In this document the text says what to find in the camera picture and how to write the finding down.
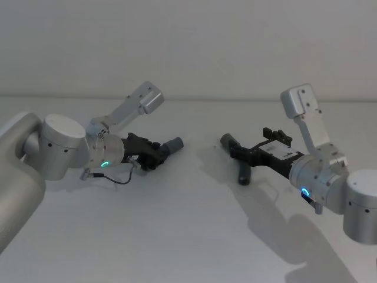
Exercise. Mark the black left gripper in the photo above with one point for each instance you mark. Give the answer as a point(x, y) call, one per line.
point(138, 148)

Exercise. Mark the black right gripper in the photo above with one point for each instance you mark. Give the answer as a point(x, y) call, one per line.
point(274, 156)

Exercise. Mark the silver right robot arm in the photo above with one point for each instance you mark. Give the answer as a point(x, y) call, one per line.
point(318, 177)

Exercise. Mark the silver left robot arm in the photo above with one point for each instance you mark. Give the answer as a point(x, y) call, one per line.
point(59, 141)

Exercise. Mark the white table cloth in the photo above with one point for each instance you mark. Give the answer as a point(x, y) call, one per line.
point(176, 236)

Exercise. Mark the white curtain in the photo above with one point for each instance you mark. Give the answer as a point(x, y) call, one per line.
point(176, 44)

